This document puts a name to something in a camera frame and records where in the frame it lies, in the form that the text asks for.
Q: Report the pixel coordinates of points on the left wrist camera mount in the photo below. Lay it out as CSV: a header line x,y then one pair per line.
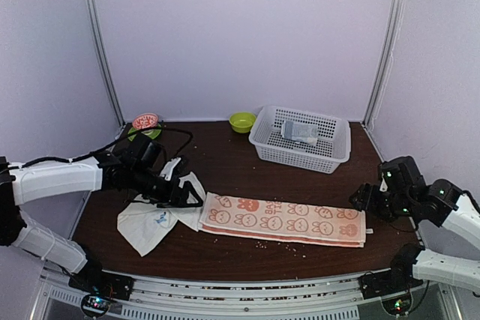
x,y
173,167

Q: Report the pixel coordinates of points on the orange bunny pattern towel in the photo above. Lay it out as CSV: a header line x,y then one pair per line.
x,y
283,221

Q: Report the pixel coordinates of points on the white plastic perforated basket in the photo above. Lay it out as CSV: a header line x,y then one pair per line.
x,y
332,149

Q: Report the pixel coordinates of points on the red patterned bowl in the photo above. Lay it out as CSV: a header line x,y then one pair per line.
x,y
144,121

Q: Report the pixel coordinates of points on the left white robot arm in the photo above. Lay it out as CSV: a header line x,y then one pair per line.
x,y
45,177

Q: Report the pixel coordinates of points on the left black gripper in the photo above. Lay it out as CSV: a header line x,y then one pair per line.
x,y
172,198

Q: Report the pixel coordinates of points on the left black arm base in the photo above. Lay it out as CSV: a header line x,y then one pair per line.
x,y
94,280

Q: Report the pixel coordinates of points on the white towel blue print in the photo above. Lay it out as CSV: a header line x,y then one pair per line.
x,y
144,226

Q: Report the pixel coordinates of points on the green plate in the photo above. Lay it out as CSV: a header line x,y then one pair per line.
x,y
152,133

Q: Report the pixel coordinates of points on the small green bowl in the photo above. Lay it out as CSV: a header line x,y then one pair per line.
x,y
242,122

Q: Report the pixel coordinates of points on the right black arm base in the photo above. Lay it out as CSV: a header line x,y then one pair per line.
x,y
398,278

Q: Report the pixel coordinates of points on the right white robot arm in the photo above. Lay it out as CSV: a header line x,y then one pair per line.
x,y
451,258

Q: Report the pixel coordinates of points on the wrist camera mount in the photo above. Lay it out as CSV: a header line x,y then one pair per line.
x,y
173,167
383,187

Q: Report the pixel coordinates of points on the front aluminium rail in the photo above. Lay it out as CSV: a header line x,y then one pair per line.
x,y
338,297

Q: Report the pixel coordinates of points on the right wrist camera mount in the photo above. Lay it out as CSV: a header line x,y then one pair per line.
x,y
383,187

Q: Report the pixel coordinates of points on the aluminium frame post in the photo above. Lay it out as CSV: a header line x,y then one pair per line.
x,y
385,63
103,63

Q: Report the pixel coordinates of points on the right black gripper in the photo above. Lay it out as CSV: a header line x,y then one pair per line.
x,y
366,201

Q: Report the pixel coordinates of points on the left aluminium frame post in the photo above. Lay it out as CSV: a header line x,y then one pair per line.
x,y
103,63

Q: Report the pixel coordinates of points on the right aluminium frame post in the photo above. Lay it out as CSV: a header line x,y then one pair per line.
x,y
385,63

